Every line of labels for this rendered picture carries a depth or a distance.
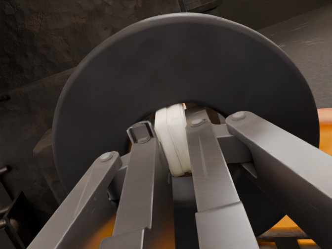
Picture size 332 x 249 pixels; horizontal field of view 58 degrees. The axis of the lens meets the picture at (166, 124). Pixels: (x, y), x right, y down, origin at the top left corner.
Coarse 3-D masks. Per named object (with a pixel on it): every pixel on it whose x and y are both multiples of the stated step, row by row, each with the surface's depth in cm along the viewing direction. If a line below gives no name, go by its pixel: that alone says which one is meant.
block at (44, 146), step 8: (48, 136) 43; (40, 144) 41; (48, 144) 40; (40, 152) 40; (48, 152) 40; (40, 160) 40; (48, 160) 40; (40, 168) 41; (48, 168) 40; (48, 176) 41; (56, 176) 41; (48, 184) 41; (56, 184) 41; (56, 192) 42; (64, 192) 42
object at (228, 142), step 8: (192, 112) 17; (200, 112) 16; (192, 120) 16; (216, 128) 14; (224, 128) 14; (216, 136) 13; (224, 136) 13; (232, 136) 13; (224, 144) 13; (232, 144) 13; (240, 144) 13; (224, 152) 13; (232, 152) 13; (240, 152) 13; (248, 152) 13; (232, 160) 13; (240, 160) 13; (248, 160) 13
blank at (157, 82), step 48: (96, 48) 15; (144, 48) 15; (192, 48) 15; (240, 48) 15; (96, 96) 16; (144, 96) 16; (192, 96) 16; (240, 96) 16; (288, 96) 16; (96, 144) 17; (192, 192) 19; (240, 192) 18; (192, 240) 19
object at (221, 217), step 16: (192, 128) 13; (208, 128) 13; (192, 144) 12; (208, 144) 12; (192, 160) 11; (208, 160) 11; (224, 160) 10; (208, 176) 10; (224, 176) 9; (208, 192) 9; (224, 192) 9; (208, 208) 8; (224, 208) 7; (240, 208) 7; (208, 224) 7; (224, 224) 7; (240, 224) 7; (208, 240) 7; (224, 240) 6; (240, 240) 6
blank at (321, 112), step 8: (320, 112) 27; (328, 112) 26; (320, 120) 25; (328, 120) 25; (320, 128) 25; (328, 128) 25; (320, 136) 25; (328, 136) 25; (320, 144) 26; (328, 144) 25; (328, 152) 26; (288, 216) 30; (280, 224) 31; (288, 224) 31; (304, 240) 31; (312, 240) 30
